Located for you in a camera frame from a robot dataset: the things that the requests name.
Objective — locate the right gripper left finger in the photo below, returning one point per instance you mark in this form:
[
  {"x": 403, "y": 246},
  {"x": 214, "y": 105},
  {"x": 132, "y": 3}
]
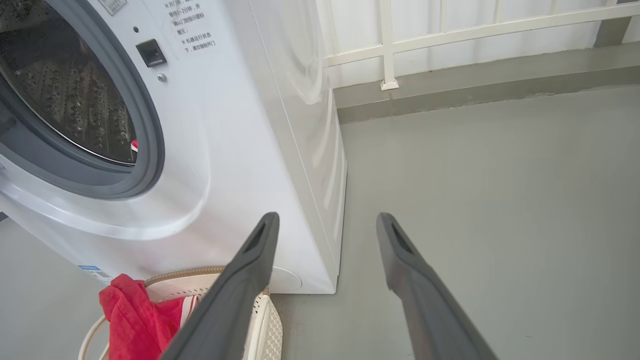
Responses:
[{"x": 230, "y": 310}]

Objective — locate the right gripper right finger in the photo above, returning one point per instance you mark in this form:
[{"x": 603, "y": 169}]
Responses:
[{"x": 430, "y": 315}]

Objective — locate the red garment white trim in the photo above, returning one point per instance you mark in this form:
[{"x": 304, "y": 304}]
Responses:
[
  {"x": 135, "y": 320},
  {"x": 134, "y": 145}
]

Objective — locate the cream basket brown rim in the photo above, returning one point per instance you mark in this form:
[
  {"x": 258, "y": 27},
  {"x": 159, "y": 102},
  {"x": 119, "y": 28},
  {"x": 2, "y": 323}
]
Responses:
[{"x": 270, "y": 330}]

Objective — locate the white front-load washing machine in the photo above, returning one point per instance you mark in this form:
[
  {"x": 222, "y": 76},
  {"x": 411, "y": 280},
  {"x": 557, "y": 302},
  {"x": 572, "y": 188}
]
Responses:
[{"x": 225, "y": 150}]

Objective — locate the grey rubber door gasket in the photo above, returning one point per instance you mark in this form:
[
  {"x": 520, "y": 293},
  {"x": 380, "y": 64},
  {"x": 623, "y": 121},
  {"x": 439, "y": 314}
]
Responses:
[{"x": 145, "y": 150}]

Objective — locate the black door lock socket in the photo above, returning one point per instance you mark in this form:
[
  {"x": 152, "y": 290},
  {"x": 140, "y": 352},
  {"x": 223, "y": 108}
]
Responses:
[{"x": 151, "y": 53}]

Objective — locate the round white filter cover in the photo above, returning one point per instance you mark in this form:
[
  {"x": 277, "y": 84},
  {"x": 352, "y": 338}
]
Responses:
[{"x": 287, "y": 280}]

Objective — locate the blue energy label sticker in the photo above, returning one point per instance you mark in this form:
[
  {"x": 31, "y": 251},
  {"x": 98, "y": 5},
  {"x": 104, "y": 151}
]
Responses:
[{"x": 96, "y": 274}]

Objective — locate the small silver screw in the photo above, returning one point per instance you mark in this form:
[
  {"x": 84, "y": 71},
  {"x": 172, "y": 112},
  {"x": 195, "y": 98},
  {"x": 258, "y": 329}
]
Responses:
[{"x": 161, "y": 77}]

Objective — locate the white metal railing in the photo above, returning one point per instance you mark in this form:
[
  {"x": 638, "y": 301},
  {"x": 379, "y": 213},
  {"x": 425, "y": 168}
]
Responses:
[{"x": 387, "y": 45}]

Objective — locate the perforated steel washer drum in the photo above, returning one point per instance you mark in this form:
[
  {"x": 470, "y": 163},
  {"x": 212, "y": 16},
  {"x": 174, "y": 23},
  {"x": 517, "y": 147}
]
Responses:
[{"x": 65, "y": 85}]

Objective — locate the small grey sticker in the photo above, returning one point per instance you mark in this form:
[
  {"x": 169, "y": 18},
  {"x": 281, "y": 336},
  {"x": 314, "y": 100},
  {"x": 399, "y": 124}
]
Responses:
[{"x": 112, "y": 5}]

